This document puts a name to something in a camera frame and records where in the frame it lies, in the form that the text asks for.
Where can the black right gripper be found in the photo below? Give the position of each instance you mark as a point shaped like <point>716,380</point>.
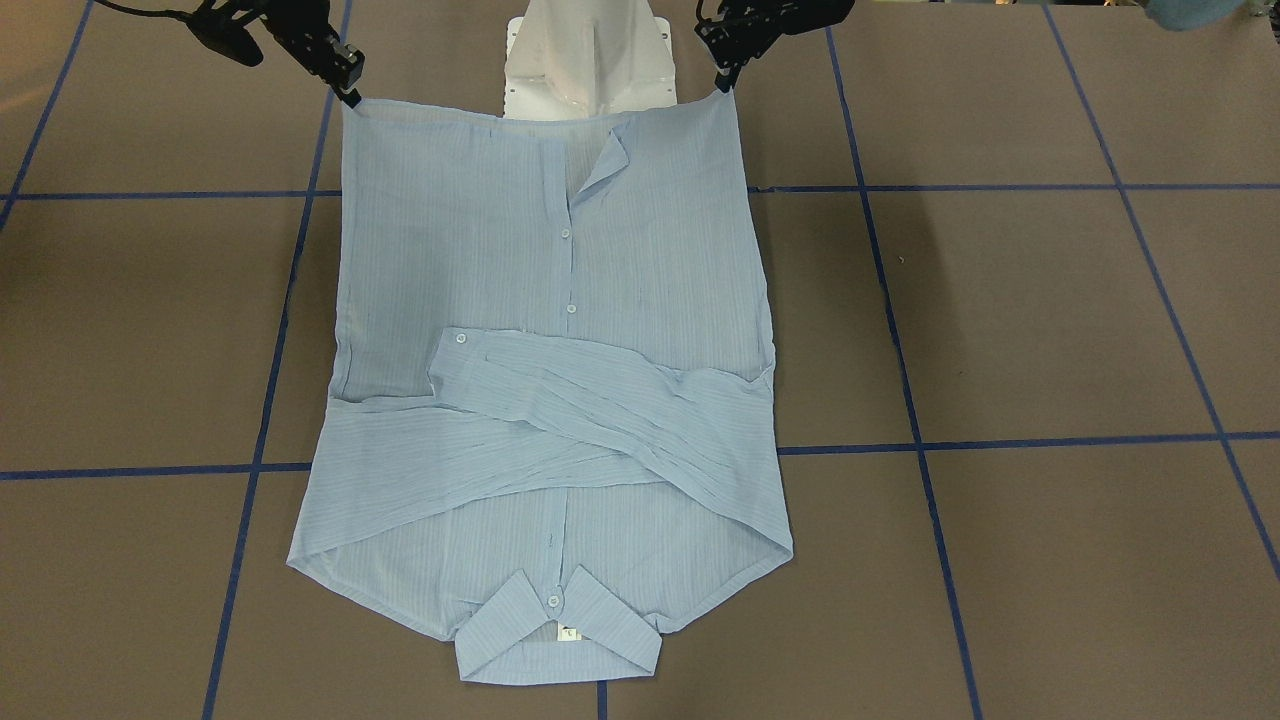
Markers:
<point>311,42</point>

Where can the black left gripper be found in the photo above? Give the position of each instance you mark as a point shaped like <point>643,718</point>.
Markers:
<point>748,32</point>

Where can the light blue button-up shirt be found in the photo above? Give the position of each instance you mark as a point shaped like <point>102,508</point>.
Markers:
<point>549,432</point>

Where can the brown paper table cover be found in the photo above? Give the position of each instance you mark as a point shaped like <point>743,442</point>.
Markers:
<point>1023,269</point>

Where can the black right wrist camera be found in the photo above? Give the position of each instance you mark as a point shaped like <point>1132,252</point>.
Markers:
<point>222,27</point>

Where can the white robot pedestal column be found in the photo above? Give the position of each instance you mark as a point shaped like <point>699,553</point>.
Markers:
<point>569,60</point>

